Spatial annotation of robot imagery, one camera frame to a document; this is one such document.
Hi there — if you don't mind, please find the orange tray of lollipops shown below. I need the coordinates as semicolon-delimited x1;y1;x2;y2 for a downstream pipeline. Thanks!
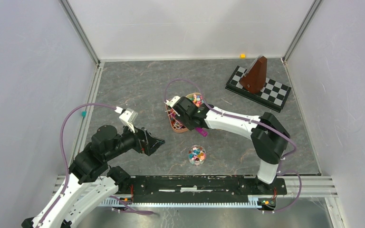
165;105;189;133

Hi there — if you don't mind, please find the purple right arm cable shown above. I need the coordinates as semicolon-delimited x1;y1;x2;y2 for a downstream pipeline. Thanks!
164;78;302;214

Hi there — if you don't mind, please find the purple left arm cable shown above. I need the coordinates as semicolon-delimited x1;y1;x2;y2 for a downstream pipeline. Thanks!
33;103;123;228

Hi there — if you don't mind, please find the brown wooden metronome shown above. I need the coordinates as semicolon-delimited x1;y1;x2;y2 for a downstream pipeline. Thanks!
239;55;268;94

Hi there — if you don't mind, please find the magenta plastic scoop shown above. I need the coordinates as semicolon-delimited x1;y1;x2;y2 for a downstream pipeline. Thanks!
195;127;208;137

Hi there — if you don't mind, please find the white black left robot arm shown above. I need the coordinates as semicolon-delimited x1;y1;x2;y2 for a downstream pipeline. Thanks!
21;125;165;228

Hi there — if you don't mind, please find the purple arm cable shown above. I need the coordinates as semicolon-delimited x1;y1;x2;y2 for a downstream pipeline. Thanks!
33;103;123;228
164;78;302;214

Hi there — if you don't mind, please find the clear round plastic jar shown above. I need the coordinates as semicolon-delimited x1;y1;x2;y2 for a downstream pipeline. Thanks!
188;145;207;166

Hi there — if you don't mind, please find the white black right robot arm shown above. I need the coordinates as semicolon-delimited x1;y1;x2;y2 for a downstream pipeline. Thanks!
164;96;292;194

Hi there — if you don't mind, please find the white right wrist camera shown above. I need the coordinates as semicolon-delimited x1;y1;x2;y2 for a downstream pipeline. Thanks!
164;96;180;108

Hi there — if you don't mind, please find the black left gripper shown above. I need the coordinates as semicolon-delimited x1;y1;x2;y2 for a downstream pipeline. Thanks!
106;120;165;160

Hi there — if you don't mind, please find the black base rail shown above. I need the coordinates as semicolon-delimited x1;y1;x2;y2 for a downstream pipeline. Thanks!
117;175;288;203

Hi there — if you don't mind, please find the black white chessboard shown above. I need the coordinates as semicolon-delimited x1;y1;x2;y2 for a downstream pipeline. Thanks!
225;65;292;113

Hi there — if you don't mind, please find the beige tray of star candies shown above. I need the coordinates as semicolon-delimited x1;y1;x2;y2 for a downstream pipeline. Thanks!
186;93;203;107

